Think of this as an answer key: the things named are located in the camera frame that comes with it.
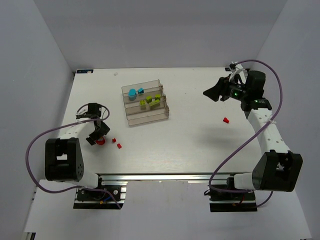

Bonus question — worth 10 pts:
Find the red round lego piece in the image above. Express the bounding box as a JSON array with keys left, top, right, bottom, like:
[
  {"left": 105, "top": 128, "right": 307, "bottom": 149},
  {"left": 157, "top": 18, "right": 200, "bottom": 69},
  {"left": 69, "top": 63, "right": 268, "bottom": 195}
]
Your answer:
[{"left": 95, "top": 137, "right": 106, "bottom": 146}]

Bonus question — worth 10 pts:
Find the teal round lego piece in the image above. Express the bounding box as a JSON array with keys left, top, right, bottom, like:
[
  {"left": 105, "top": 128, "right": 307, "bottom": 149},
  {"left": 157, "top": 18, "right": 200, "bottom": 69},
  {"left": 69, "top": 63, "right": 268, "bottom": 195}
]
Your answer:
[{"left": 128, "top": 88, "right": 137, "bottom": 101}]

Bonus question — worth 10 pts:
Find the green 2x2 lego brick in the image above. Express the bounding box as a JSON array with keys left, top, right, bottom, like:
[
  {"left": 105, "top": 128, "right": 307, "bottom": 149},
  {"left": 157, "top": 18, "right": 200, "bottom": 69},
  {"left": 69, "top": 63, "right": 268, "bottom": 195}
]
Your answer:
[
  {"left": 154, "top": 94, "right": 161, "bottom": 101},
  {"left": 146, "top": 96, "right": 153, "bottom": 103}
]

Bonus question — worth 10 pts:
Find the green 2x4 lego brick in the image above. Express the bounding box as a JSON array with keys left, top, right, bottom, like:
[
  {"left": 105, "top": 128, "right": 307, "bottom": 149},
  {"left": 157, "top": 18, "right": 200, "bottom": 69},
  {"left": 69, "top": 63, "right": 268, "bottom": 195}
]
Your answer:
[{"left": 149, "top": 100, "right": 161, "bottom": 110}]

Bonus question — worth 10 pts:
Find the small teal lego brick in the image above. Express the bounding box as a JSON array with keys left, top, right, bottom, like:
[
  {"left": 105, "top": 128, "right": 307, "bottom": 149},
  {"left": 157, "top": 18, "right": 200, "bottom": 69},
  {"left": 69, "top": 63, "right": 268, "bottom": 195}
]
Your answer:
[{"left": 137, "top": 87, "right": 144, "bottom": 95}]

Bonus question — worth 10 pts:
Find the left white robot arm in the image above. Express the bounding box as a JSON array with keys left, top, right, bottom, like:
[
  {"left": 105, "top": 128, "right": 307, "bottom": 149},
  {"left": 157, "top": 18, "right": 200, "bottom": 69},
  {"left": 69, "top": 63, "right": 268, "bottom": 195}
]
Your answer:
[{"left": 45, "top": 102, "right": 110, "bottom": 189}]

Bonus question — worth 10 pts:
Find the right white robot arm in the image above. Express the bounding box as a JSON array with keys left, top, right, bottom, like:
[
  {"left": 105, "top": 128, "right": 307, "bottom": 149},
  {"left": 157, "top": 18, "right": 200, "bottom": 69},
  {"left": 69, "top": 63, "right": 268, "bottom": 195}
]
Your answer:
[{"left": 203, "top": 70, "right": 303, "bottom": 194}]

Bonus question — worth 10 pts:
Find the red lego cone piece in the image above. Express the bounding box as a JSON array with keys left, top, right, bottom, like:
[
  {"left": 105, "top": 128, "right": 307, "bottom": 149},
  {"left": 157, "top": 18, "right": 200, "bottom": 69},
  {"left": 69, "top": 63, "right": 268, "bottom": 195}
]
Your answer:
[{"left": 223, "top": 117, "right": 230, "bottom": 124}]

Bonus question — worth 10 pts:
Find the left blue table label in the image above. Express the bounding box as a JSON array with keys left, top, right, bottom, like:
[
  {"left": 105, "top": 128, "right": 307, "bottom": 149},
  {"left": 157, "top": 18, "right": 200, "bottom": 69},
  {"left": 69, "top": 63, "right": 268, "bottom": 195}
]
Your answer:
[{"left": 76, "top": 69, "right": 94, "bottom": 74}]

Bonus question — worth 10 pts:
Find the clear tiered acrylic container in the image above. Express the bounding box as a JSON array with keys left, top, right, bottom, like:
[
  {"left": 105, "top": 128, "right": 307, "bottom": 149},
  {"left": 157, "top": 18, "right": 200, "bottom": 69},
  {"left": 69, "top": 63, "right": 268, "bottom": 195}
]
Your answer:
[{"left": 121, "top": 79, "right": 170, "bottom": 127}]

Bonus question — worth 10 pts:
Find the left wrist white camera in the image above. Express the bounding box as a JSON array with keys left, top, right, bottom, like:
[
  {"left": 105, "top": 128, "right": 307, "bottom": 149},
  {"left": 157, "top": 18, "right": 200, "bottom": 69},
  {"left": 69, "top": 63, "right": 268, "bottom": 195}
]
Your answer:
[{"left": 75, "top": 105, "right": 88, "bottom": 119}]

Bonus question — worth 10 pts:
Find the wrist white camera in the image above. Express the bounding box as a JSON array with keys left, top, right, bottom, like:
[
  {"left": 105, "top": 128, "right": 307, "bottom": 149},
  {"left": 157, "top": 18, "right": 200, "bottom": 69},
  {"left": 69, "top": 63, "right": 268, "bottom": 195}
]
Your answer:
[
  {"left": 75, "top": 105, "right": 88, "bottom": 119},
  {"left": 228, "top": 61, "right": 245, "bottom": 82}
]

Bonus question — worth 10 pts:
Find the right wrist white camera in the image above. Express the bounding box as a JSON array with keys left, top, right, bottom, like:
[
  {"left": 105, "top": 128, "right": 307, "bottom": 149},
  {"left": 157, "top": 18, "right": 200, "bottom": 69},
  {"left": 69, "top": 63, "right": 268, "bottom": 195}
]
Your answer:
[{"left": 228, "top": 61, "right": 245, "bottom": 82}]

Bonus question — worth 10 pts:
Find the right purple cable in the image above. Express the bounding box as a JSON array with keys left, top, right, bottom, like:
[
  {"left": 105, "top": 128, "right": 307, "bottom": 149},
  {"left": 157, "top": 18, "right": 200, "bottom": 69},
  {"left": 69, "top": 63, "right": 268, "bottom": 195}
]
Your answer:
[{"left": 208, "top": 59, "right": 284, "bottom": 208}]

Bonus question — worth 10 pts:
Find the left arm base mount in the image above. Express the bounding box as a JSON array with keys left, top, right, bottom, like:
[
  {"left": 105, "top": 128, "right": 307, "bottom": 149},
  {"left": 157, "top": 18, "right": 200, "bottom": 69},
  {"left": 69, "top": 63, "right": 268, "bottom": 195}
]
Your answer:
[{"left": 73, "top": 175, "right": 128, "bottom": 210}]

